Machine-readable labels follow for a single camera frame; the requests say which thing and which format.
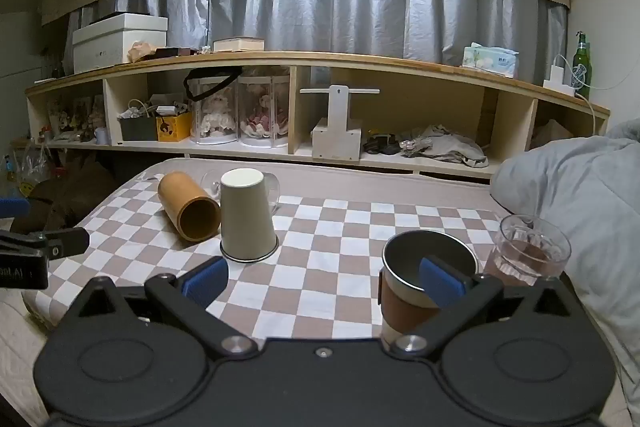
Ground brown bamboo cup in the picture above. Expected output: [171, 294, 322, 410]
[158, 172, 222, 243]

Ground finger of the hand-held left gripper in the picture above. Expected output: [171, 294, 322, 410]
[0, 198, 31, 218]
[0, 227, 91, 259]

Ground green glass bottle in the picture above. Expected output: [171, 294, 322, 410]
[572, 32, 593, 100]

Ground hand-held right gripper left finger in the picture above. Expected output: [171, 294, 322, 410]
[75, 256, 253, 355]

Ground brown white checkered cloth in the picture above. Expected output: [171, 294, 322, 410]
[72, 179, 507, 342]

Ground yellow cartoon box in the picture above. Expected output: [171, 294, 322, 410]
[155, 111, 194, 143]

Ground grey crumpled clothing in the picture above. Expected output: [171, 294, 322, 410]
[400, 124, 490, 169]

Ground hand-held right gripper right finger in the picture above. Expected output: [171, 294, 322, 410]
[390, 257, 581, 355]

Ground white power adapter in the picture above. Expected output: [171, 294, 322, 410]
[543, 65, 576, 97]

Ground steel cup with brown sleeve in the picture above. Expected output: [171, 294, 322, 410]
[378, 230, 480, 349]

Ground thick book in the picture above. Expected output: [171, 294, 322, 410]
[213, 37, 265, 53]

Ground white wooden stand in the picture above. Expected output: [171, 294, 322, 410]
[299, 85, 381, 163]

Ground crumpled brown paper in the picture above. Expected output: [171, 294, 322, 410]
[127, 41, 159, 63]

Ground grey curtain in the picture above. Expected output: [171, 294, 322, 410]
[64, 0, 569, 68]

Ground dark grey box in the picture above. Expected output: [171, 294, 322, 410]
[118, 115, 159, 142]

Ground tissue pack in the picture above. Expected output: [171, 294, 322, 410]
[462, 44, 520, 78]

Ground dark brown cushion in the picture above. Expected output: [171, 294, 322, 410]
[27, 163, 120, 233]

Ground black strap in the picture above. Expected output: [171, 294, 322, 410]
[183, 67, 244, 101]

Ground clear plastic bag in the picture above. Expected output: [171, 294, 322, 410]
[7, 141, 52, 195]

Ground beige paper cup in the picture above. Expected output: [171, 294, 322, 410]
[220, 168, 280, 264]

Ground clear glass tumbler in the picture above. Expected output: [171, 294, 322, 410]
[487, 213, 572, 288]

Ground brown paper bag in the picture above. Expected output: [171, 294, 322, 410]
[530, 119, 574, 150]

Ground clear doll display case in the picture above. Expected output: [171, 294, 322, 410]
[237, 75, 291, 148]

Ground white cable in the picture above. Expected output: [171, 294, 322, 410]
[554, 53, 637, 138]

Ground white storage box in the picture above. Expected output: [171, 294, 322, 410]
[72, 13, 169, 75]

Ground clear glass mug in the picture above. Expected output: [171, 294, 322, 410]
[201, 169, 282, 214]

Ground black small items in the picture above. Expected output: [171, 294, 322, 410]
[362, 134, 402, 156]

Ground grey blanket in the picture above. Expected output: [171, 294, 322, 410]
[490, 119, 640, 410]

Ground doll in clear case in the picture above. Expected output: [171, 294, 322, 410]
[189, 77, 240, 146]

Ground long wooden shelf unit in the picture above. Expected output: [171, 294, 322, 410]
[25, 51, 612, 180]

